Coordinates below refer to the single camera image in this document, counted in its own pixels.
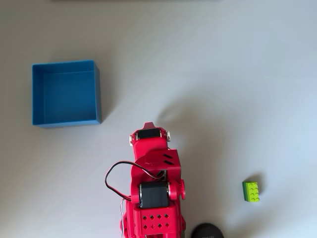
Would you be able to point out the red robot arm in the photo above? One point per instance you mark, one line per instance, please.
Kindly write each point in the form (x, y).
(148, 148)

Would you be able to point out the blue box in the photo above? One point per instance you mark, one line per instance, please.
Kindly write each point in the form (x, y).
(67, 96)

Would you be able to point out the black round object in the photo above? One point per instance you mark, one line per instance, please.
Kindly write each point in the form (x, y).
(206, 231)

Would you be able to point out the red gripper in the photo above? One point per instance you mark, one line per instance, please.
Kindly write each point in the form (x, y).
(148, 144)

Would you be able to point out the green lego brick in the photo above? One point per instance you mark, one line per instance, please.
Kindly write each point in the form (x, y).
(252, 192)

